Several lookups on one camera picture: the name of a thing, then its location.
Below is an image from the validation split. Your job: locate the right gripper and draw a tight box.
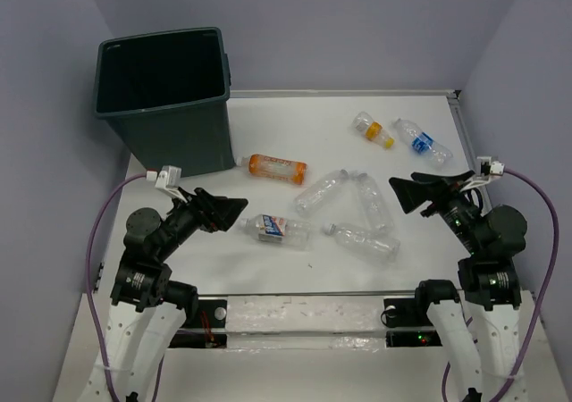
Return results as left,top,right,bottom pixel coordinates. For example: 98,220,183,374
388,168,484,255

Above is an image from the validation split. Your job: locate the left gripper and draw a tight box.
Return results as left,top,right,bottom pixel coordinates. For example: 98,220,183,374
156,185,248,258

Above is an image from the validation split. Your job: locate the clear unlabelled bottle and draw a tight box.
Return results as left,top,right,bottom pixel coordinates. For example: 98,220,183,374
294,169,349,217
322,222,400,263
350,171,394,233

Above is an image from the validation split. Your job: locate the orange drink bottle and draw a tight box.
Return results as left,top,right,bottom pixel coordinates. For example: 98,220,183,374
236,154,307,185

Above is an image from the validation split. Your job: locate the clear bottle blue white label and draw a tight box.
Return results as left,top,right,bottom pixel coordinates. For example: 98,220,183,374
238,214,312,249

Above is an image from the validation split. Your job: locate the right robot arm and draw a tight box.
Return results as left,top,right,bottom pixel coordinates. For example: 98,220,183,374
389,162,528,401

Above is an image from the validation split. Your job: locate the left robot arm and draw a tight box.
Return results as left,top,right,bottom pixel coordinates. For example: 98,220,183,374
80,188,248,401

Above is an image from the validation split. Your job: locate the dark green plastic bin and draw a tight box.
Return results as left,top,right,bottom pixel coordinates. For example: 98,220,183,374
93,27,235,177

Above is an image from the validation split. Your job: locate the clear unlabelled bottle front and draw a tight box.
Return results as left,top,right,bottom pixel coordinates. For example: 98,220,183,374
322,222,400,263

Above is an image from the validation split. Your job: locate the small bottle yellow cap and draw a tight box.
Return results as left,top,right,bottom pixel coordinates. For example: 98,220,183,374
352,112,394,150

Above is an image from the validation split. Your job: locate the white foam strip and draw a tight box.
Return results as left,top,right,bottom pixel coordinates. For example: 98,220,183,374
224,294,386,353

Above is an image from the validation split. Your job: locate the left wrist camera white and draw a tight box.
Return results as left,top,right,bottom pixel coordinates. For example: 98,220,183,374
146,165,186,202

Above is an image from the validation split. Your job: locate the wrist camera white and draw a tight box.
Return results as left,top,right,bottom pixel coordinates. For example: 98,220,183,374
460,156,505,192
146,165,186,202

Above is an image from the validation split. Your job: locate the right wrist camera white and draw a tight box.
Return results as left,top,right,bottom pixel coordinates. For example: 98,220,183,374
460,156,505,192

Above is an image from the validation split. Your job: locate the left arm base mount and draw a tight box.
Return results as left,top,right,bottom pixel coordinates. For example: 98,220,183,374
169,297,228,349

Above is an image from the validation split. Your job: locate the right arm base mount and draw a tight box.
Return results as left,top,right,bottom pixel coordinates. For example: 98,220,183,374
380,297,442,348

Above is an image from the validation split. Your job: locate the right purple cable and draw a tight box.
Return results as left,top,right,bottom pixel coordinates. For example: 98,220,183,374
441,169,560,402

